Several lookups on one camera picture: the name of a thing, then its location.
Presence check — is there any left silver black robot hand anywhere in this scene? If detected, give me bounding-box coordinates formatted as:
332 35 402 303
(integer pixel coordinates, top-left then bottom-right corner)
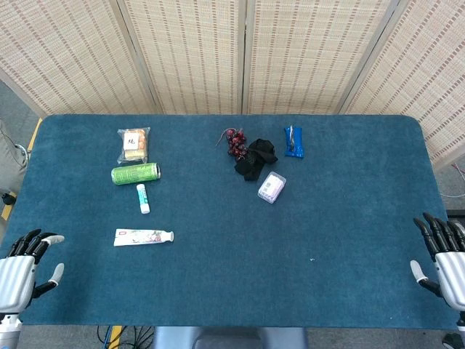
0 228 65 314

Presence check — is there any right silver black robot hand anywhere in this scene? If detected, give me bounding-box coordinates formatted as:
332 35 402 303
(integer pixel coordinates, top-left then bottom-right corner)
410 212 465 312

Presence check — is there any white floral toothpaste tube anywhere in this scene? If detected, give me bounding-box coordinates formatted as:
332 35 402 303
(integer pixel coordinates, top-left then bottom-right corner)
113 228 175 247

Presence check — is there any small white green tube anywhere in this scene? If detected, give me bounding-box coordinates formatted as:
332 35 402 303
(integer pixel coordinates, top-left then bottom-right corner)
136 183 151 215

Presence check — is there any green drink can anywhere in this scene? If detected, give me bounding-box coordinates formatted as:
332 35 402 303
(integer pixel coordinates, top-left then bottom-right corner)
110 162 162 186

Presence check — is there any clear bag of pastries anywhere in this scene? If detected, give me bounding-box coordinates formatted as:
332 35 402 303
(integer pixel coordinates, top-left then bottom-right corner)
116 127 151 165

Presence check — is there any clear box with purple label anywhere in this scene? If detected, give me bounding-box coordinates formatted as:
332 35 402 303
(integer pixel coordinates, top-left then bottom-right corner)
257 171 288 205

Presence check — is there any woven bamboo screen panel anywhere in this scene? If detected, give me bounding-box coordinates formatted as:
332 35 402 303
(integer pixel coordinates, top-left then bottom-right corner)
116 0 248 116
0 0 163 117
241 0 400 116
339 0 465 172

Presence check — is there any blue snack packet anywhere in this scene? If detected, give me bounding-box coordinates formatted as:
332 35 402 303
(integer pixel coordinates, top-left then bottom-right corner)
283 125 305 159

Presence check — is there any blue felt table mat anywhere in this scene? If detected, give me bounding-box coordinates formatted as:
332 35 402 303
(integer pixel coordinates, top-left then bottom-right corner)
0 113 465 331

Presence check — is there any black crumpled cloth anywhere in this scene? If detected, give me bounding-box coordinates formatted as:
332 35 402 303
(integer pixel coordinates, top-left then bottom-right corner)
234 137 279 182

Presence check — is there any grey robot torso base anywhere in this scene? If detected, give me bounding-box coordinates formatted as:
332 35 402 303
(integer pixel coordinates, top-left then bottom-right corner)
154 326 309 349

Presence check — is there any bunch of red grapes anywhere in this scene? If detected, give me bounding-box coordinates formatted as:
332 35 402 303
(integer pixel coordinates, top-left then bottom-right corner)
216 127 250 159

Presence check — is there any white floor cable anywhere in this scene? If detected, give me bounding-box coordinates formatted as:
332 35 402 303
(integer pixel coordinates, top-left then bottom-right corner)
440 162 465 199

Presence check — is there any black floor cable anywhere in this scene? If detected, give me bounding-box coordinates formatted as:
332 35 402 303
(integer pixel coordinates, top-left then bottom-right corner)
96 325 156 349

